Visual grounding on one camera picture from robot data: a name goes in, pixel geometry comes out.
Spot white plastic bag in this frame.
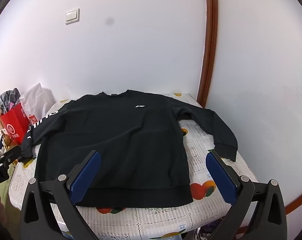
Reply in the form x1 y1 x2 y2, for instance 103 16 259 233
20 83 57 123

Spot black sweatshirt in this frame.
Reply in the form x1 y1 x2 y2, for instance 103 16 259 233
18 89 238 208

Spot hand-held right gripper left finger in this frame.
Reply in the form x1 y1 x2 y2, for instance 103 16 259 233
19 150 102 240

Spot red paper bag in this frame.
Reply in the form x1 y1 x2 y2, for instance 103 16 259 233
0 102 37 146

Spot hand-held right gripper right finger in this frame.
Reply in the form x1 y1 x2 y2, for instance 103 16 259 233
205 149 288 240

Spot white light switch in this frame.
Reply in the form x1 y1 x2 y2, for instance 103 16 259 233
65 8 80 25

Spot brown wooden door frame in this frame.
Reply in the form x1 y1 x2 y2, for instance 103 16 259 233
196 0 302 216

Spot black cables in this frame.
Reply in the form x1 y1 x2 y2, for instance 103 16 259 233
193 224 231 240

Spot fruit print tablecloth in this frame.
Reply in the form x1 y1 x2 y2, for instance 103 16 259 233
8 92 260 240

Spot plaid cloth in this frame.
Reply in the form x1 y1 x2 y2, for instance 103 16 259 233
0 88 22 117

